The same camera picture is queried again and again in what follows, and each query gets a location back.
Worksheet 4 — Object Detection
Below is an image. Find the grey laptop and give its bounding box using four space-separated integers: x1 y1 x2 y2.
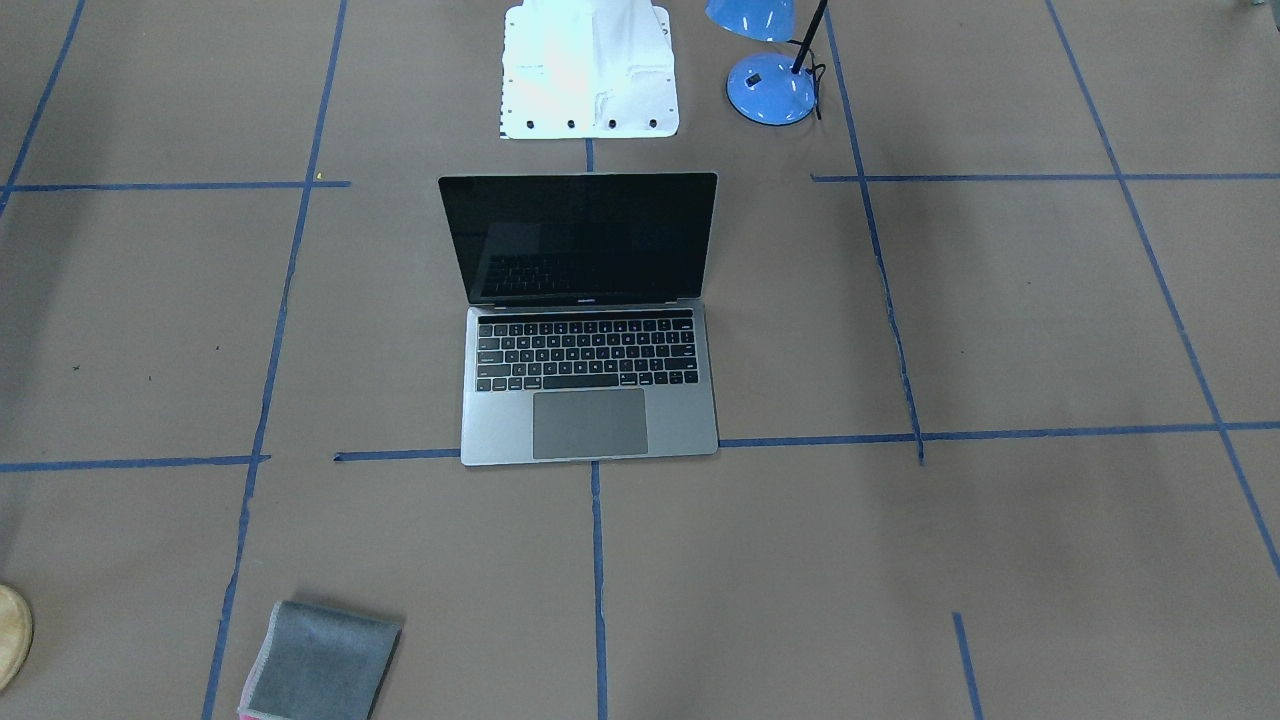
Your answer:
438 170 719 466

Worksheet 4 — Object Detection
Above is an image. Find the blue desk lamp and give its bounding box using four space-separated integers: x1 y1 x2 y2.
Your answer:
704 1 829 127

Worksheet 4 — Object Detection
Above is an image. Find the folded grey cloth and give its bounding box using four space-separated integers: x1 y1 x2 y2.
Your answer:
237 601 402 719

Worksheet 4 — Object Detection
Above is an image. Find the wooden mug tree stand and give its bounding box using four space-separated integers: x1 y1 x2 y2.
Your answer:
1 583 35 691

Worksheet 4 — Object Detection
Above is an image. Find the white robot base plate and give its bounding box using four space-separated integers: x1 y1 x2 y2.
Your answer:
499 1 680 140

